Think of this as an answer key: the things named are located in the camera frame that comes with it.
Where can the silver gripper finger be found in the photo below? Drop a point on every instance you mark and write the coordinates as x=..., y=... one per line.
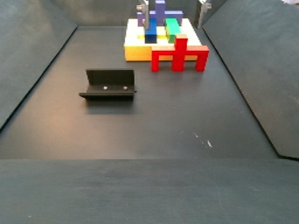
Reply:
x=143, y=8
x=203, y=10

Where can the red E-shaped block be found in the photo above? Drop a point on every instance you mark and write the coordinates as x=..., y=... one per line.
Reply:
x=179, y=51

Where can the yellow wooden board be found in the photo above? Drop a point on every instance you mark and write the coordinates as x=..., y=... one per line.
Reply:
x=138, y=50

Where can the purple cross-shaped block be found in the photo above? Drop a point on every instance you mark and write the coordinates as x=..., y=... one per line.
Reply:
x=160, y=13

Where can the blue block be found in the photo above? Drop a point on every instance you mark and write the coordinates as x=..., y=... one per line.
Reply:
x=150, y=33

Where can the green block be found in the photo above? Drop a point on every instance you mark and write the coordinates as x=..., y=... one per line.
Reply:
x=172, y=29

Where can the black angle bracket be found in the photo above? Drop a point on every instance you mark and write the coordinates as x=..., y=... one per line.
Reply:
x=109, y=84

